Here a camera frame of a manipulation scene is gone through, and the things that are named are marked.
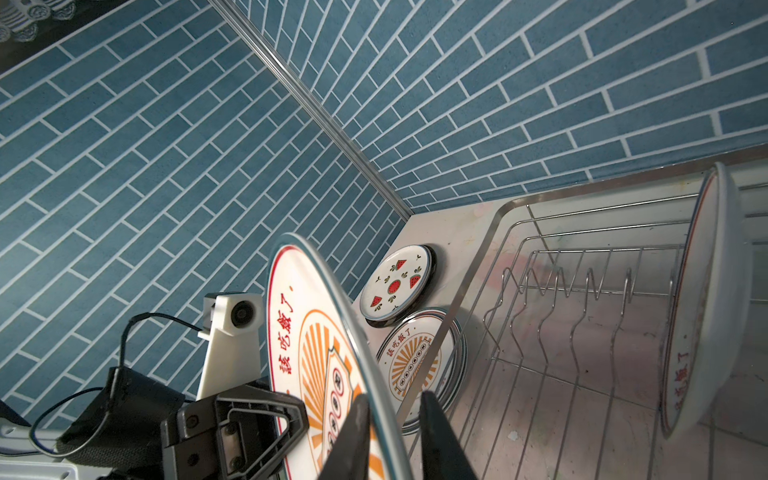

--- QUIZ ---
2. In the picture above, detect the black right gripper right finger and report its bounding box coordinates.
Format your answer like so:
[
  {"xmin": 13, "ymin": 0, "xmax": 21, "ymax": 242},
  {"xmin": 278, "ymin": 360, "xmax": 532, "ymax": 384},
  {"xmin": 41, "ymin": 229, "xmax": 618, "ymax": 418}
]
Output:
[{"xmin": 419, "ymin": 391, "xmax": 477, "ymax": 480}]

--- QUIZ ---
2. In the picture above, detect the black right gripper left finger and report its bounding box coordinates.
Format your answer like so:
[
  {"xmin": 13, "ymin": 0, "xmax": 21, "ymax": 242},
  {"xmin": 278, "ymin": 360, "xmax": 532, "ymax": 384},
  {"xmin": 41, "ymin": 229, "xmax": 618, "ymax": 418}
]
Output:
[{"xmin": 318, "ymin": 394, "xmax": 371, "ymax": 480}]

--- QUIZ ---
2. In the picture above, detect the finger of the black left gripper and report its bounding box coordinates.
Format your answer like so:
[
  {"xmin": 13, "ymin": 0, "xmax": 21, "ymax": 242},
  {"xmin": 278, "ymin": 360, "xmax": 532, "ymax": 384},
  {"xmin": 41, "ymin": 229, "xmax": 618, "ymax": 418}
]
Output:
[{"xmin": 215, "ymin": 384, "xmax": 309, "ymax": 479}]

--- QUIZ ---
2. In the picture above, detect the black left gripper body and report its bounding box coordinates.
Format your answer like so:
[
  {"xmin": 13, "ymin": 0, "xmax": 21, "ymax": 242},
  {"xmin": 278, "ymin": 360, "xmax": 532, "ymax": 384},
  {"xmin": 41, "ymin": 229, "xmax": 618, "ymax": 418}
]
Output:
[{"xmin": 160, "ymin": 393, "xmax": 222, "ymax": 479}]

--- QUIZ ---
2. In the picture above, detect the floral patterned plate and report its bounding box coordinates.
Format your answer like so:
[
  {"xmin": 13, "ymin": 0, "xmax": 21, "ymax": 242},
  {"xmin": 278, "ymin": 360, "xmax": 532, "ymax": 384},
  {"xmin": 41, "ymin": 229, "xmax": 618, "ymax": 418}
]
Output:
[{"xmin": 376, "ymin": 308, "xmax": 467, "ymax": 409}]

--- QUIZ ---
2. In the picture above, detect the black rimmed cream plate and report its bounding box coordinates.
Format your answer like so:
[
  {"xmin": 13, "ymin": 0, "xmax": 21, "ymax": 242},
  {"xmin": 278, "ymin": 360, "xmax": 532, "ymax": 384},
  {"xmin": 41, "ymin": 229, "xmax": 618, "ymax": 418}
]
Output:
[{"xmin": 359, "ymin": 244, "xmax": 438, "ymax": 329}]

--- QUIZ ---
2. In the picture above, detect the orange sunburst white plate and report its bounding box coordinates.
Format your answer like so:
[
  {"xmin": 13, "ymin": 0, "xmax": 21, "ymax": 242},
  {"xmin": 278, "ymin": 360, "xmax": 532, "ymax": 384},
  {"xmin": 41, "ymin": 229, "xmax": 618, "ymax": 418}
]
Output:
[{"xmin": 660, "ymin": 162, "xmax": 753, "ymax": 441}]

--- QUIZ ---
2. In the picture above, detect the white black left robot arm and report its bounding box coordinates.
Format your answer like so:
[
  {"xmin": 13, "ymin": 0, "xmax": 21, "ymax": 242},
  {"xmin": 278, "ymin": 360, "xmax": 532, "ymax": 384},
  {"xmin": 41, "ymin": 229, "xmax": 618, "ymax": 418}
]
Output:
[{"xmin": 1, "ymin": 367, "xmax": 309, "ymax": 479}]

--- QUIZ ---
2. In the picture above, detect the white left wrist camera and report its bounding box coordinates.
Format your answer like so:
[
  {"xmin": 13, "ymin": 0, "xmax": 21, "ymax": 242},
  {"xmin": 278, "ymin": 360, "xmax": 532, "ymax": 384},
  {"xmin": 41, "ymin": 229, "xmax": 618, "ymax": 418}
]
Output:
[{"xmin": 196, "ymin": 292, "xmax": 265, "ymax": 400}]

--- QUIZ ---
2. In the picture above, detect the chrome wire dish rack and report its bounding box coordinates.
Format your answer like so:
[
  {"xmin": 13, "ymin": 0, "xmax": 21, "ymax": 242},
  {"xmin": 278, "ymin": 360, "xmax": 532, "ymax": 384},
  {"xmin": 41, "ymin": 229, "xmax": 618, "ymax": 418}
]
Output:
[{"xmin": 398, "ymin": 145, "xmax": 767, "ymax": 479}]

